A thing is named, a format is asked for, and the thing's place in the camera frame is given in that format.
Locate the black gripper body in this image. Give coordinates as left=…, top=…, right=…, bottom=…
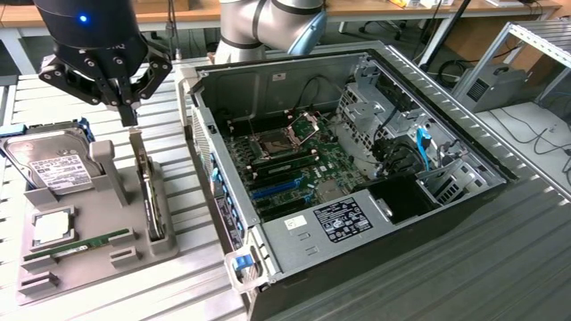
left=33, top=0, right=152, bottom=83

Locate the green black graphics card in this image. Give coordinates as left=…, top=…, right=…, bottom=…
left=128, top=128, right=166, bottom=243

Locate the silver hard disk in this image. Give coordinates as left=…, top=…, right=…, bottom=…
left=0, top=128, right=101, bottom=197

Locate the CPU socket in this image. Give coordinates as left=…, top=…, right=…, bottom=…
left=249, top=128, right=294, bottom=161

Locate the metal socket cover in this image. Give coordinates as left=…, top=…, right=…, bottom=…
left=286, top=112, right=324, bottom=144

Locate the installed dark RAM stick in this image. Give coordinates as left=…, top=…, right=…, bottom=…
left=257, top=159, right=316, bottom=178

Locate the blue expansion slot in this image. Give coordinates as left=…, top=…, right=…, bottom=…
left=249, top=180, right=298, bottom=200

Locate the silver CPU chip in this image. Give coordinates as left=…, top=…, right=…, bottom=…
left=30, top=210, right=74, bottom=247

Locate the grey plastic parts rack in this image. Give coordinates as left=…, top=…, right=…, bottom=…
left=15, top=140, right=181, bottom=307

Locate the silver metal drive cage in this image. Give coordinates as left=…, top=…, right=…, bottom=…
left=333, top=82, right=429, bottom=175

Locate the long black expansion slot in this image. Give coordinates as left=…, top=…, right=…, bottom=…
left=262, top=205, right=313, bottom=220
left=256, top=197, right=308, bottom=210

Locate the green motherboard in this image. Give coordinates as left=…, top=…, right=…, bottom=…
left=222, top=110, right=380, bottom=223

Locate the green RAM stick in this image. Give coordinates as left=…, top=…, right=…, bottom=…
left=21, top=230, right=134, bottom=263

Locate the black office chair base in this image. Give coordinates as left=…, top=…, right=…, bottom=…
left=337, top=19, right=408, bottom=41

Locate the silver chipset chip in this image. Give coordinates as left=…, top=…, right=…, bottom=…
left=316, top=182, right=345, bottom=202

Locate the silver labelled power supply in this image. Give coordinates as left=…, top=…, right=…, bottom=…
left=260, top=190, right=396, bottom=280

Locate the black tripod pole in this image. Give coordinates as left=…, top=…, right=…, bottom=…
left=425, top=0, right=472, bottom=68

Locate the black plastic shroud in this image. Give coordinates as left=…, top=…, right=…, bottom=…
left=365, top=174, right=437, bottom=225

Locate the brown wooden cabinet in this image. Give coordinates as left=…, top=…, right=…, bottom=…
left=445, top=16, right=558, bottom=88

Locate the grey metal control box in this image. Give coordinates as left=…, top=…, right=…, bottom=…
left=462, top=66, right=536, bottom=113

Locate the silver slotted disk bay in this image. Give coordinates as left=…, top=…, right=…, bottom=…
left=413, top=158, right=480, bottom=207

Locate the open black PC case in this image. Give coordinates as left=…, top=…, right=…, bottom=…
left=173, top=39, right=518, bottom=321

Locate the black hanging cable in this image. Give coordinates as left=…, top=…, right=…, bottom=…
left=164, top=0, right=182, bottom=62

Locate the wooden desk white frame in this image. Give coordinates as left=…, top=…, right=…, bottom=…
left=324, top=0, right=564, bottom=66
left=0, top=0, right=224, bottom=76

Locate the thin black wire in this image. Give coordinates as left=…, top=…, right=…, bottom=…
left=298, top=75, right=346, bottom=110

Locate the black wire bundle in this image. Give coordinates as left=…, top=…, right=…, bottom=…
left=373, top=138, right=424, bottom=177

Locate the blue data wire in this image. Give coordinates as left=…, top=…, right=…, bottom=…
left=416, top=128, right=432, bottom=173

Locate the aluminium frame shelf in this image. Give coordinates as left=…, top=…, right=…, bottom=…
left=449, top=19, right=571, bottom=111

